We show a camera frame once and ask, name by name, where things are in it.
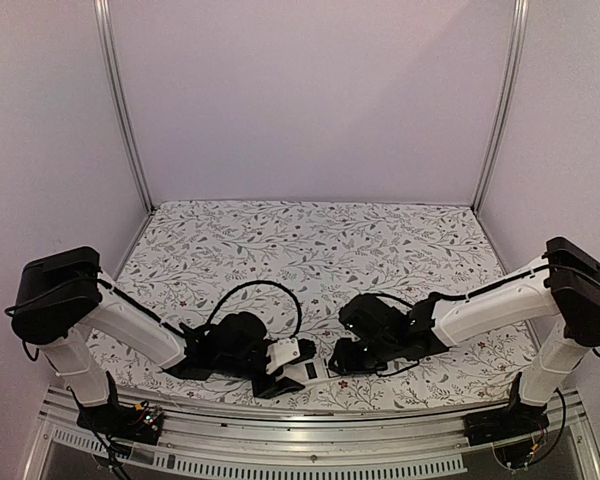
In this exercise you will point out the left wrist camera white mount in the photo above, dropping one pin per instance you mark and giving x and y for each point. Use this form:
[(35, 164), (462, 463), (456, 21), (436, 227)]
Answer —
[(288, 352)]

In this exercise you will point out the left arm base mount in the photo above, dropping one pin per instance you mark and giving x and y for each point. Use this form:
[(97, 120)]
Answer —
[(141, 423)]

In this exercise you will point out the left aluminium frame post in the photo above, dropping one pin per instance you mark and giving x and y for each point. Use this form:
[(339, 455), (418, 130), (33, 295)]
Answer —
[(112, 69)]

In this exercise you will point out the aluminium frame post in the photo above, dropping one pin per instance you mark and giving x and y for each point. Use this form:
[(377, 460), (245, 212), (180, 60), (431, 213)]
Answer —
[(505, 100), (112, 69)]

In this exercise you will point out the floral patterned table mat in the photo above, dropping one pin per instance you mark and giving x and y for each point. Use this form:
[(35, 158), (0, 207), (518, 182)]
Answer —
[(294, 265)]

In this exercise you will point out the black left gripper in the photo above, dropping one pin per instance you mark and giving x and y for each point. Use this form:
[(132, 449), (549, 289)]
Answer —
[(275, 389)]

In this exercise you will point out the right aluminium frame post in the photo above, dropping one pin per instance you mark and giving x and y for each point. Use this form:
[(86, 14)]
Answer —
[(505, 100)]

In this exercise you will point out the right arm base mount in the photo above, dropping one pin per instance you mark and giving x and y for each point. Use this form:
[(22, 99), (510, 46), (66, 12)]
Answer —
[(513, 420)]

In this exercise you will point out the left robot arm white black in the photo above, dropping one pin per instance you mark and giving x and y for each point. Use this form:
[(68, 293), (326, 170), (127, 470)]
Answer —
[(61, 292)]

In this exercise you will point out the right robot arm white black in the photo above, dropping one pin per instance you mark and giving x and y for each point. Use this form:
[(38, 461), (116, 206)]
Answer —
[(564, 282)]

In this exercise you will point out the white remote control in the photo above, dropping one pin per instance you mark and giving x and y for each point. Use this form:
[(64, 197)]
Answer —
[(310, 373)]

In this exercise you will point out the aluminium front rail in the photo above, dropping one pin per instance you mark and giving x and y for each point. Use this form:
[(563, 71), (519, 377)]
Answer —
[(212, 440)]

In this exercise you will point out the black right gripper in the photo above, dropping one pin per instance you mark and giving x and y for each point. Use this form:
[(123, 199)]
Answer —
[(345, 365)]

